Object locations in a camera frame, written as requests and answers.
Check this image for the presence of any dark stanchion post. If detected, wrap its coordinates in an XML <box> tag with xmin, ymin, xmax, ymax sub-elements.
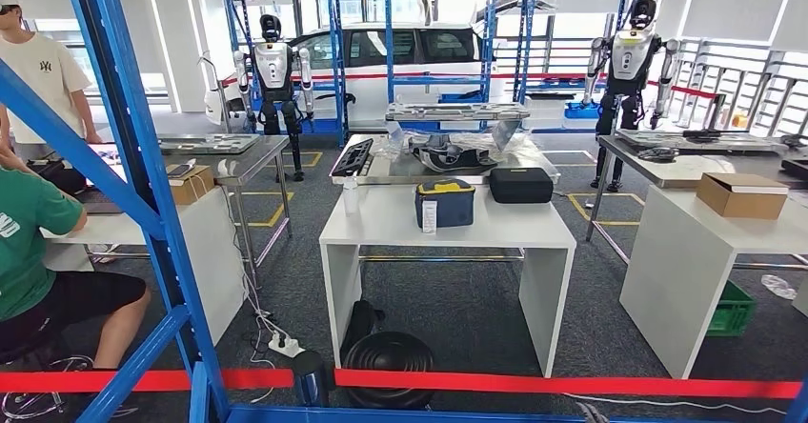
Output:
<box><xmin>292</xmin><ymin>351</ymin><xmax>334</xmax><ymax>409</ymax></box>

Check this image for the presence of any blue yellow tool bag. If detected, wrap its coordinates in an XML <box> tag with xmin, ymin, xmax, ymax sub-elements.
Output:
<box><xmin>414</xmin><ymin>178</ymin><xmax>476</xmax><ymax>235</ymax></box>

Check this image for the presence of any black equipment bag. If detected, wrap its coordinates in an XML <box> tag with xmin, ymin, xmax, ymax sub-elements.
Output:
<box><xmin>26</xmin><ymin>157</ymin><xmax>89</xmax><ymax>195</ymax></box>

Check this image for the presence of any white car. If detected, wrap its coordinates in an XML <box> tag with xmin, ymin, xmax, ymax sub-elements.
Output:
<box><xmin>203</xmin><ymin>0</ymin><xmax>556</xmax><ymax>132</ymax></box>

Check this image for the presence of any white plastic bottle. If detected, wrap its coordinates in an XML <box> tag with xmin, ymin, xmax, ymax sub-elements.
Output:
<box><xmin>342</xmin><ymin>175</ymin><xmax>361</xmax><ymax>216</ymax></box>

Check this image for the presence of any stainless steel table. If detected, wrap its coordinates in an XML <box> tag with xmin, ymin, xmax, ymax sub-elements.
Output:
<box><xmin>157</xmin><ymin>132</ymin><xmax>294</xmax><ymax>289</ymax></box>
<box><xmin>328</xmin><ymin>132</ymin><xmax>561</xmax><ymax>264</ymax></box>
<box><xmin>585</xmin><ymin>131</ymin><xmax>808</xmax><ymax>270</ymax></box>

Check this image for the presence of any silver metal fixture plate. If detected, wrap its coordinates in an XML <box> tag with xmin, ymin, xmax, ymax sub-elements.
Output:
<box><xmin>385</xmin><ymin>101</ymin><xmax>533</xmax><ymax>151</ymax></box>

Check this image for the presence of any black slotted tray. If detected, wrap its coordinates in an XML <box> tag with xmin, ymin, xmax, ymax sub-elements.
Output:
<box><xmin>329</xmin><ymin>137</ymin><xmax>374</xmax><ymax>178</ymax></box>

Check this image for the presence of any black hard case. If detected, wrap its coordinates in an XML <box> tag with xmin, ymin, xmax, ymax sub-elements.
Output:
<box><xmin>488</xmin><ymin>167</ymin><xmax>555</xmax><ymax>205</ymax></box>

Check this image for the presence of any small cardboard box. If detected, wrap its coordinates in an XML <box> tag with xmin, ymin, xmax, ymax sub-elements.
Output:
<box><xmin>165</xmin><ymin>164</ymin><xmax>216</xmax><ymax>207</ymax></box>

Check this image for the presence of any blue plastic bin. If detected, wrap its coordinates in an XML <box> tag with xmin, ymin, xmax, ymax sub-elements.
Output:
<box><xmin>563</xmin><ymin>99</ymin><xmax>601</xmax><ymax>120</ymax></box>

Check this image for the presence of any black backpack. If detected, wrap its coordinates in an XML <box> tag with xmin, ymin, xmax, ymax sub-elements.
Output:
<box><xmin>340</xmin><ymin>300</ymin><xmax>386</xmax><ymax>358</ymax></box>

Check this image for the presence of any clear plastic bag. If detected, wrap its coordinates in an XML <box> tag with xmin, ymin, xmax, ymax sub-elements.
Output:
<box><xmin>760</xmin><ymin>273</ymin><xmax>798</xmax><ymax>301</ymax></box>

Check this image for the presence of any office chair with chrome base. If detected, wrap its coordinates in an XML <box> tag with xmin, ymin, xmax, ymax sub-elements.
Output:
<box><xmin>0</xmin><ymin>337</ymin><xmax>96</xmax><ymax>423</ymax></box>

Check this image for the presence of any white metal railing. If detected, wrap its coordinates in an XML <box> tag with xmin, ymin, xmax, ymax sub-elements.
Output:
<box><xmin>672</xmin><ymin>38</ymin><xmax>808</xmax><ymax>140</ymax></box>

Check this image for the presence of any green plastic crate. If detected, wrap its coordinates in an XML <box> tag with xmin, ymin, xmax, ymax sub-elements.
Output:
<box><xmin>705</xmin><ymin>279</ymin><xmax>758</xmax><ymax>338</ymax></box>

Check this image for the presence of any person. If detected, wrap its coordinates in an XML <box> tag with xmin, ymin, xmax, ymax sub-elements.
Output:
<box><xmin>0</xmin><ymin>0</ymin><xmax>104</xmax><ymax>163</ymax></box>
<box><xmin>0</xmin><ymin>132</ymin><xmax>152</xmax><ymax>371</ymax></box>

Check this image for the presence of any grey moulded car part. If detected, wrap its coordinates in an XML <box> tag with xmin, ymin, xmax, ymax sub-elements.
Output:
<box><xmin>410</xmin><ymin>132</ymin><xmax>500</xmax><ymax>174</ymax></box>

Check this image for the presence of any white panel desk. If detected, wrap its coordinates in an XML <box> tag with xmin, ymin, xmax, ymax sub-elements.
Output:
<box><xmin>318</xmin><ymin>183</ymin><xmax>577</xmax><ymax>379</ymax></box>
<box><xmin>619</xmin><ymin>185</ymin><xmax>808</xmax><ymax>380</ymax></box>
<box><xmin>40</xmin><ymin>186</ymin><xmax>248</xmax><ymax>346</ymax></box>

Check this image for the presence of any white power strip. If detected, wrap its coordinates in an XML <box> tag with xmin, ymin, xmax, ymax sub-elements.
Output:
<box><xmin>267</xmin><ymin>332</ymin><xmax>306</xmax><ymax>358</ymax></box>

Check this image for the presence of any black round bin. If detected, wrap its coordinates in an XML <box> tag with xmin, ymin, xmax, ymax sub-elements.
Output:
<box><xmin>342</xmin><ymin>332</ymin><xmax>436</xmax><ymax>411</ymax></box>

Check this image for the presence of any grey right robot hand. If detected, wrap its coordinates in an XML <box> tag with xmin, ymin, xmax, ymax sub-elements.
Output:
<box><xmin>576</xmin><ymin>402</ymin><xmax>611</xmax><ymax>423</ymax></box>

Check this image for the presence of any small black car part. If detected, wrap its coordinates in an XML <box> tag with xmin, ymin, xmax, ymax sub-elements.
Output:
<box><xmin>636</xmin><ymin>147</ymin><xmax>679</xmax><ymax>163</ymax></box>

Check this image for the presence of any black silver humanoid robot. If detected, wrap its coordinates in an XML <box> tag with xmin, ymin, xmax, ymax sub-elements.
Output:
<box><xmin>232</xmin><ymin>12</ymin><xmax>315</xmax><ymax>184</ymax></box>
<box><xmin>580</xmin><ymin>0</ymin><xmax>681</xmax><ymax>192</ymax></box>

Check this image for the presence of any black flat tray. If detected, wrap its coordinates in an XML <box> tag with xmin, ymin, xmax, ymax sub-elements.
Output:
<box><xmin>780</xmin><ymin>157</ymin><xmax>808</xmax><ymax>182</ymax></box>

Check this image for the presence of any cardboard box with white label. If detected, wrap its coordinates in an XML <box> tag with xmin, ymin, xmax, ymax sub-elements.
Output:
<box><xmin>696</xmin><ymin>172</ymin><xmax>790</xmax><ymax>221</ymax></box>

